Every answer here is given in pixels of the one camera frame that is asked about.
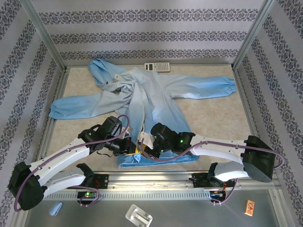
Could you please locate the light blue zip jacket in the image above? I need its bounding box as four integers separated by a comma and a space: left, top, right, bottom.
48, 59, 237, 169

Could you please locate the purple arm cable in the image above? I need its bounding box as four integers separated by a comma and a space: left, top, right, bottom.
14, 114, 130, 212
138, 137, 285, 206

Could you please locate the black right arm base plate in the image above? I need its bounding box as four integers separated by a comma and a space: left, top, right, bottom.
192, 173, 236, 189

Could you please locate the aluminium frame post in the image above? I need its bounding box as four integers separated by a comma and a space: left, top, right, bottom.
22, 0, 68, 71
232, 0, 279, 69

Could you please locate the slotted grey cable duct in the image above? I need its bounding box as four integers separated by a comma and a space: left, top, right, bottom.
45, 190, 211, 201

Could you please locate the white calculator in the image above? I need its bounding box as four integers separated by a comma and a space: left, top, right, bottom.
144, 62, 171, 73

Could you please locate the silver metal bracket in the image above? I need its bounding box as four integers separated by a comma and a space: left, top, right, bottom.
125, 204, 153, 227

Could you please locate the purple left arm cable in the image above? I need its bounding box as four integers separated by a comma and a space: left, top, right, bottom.
14, 114, 130, 212

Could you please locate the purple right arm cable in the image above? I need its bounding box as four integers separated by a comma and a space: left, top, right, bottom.
138, 137, 285, 206

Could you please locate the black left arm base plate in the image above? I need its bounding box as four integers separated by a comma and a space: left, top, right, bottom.
93, 174, 109, 189

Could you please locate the aluminium side rail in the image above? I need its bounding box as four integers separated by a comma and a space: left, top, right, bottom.
35, 68, 70, 166

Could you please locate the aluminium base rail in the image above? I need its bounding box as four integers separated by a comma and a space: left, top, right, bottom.
26, 171, 279, 190

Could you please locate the circuit board with green light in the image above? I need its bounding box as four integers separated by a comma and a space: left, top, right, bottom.
77, 190, 99, 199

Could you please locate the small blue cloth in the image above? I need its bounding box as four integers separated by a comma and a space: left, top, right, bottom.
48, 201, 63, 216

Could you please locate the small orange printed box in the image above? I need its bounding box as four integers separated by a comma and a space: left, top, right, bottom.
244, 200, 257, 216

